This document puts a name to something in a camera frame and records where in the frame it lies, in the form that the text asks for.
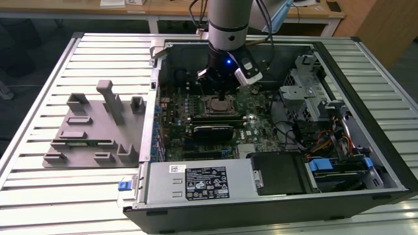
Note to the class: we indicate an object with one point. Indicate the blue case latch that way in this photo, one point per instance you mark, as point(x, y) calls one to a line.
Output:
point(124, 186)

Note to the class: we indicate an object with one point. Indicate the wooden desk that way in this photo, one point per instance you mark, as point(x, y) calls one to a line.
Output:
point(65, 8)

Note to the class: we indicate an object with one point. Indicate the silver chipset heatsink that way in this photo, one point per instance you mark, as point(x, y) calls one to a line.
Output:
point(245, 149)

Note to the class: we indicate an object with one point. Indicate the black expansion slot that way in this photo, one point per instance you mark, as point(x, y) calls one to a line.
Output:
point(201, 154)

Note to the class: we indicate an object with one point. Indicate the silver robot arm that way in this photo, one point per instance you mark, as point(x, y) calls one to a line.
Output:
point(228, 24)

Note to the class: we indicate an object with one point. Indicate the green motherboard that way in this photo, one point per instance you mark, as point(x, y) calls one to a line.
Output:
point(257, 137)

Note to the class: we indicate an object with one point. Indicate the black RAM slot bank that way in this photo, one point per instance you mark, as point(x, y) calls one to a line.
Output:
point(216, 121)
point(192, 89)

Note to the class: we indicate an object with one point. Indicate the silver CPU chip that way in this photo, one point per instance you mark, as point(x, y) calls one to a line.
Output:
point(216, 106)

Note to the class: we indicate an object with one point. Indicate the black phone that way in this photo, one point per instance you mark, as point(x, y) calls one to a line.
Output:
point(334, 6)

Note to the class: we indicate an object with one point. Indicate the hard disk in blue carrier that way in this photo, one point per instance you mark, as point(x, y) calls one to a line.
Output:
point(318, 166)

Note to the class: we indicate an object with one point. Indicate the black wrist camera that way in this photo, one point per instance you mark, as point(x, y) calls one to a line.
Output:
point(201, 76)

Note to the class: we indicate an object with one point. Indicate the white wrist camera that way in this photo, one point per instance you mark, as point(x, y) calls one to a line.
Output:
point(248, 74)

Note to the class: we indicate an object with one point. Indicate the white box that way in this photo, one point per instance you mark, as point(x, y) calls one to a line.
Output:
point(112, 3)

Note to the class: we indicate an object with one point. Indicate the black power supply label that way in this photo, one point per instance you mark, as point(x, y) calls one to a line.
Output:
point(207, 182)

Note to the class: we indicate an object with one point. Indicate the metal drive cage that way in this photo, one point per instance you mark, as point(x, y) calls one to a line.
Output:
point(294, 95)

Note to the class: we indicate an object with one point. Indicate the silver power supply unit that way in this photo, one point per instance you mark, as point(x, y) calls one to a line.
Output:
point(163, 186)

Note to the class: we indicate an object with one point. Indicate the black open PC case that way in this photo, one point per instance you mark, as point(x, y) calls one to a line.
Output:
point(294, 215)

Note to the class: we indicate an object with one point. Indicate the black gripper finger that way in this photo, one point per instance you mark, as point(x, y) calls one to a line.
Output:
point(223, 96)

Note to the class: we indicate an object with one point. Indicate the green RAM stick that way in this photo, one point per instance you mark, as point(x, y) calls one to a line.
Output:
point(95, 142)

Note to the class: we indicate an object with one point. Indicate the black graphics card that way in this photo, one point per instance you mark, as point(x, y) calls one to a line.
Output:
point(212, 133)

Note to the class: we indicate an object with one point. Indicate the grey parts rack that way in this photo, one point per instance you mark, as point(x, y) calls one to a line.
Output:
point(97, 127)

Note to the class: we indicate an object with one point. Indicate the wooden cabinet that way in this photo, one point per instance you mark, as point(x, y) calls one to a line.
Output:
point(384, 29)

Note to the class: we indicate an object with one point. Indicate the CPU socket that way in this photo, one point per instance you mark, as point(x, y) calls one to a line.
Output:
point(213, 114)

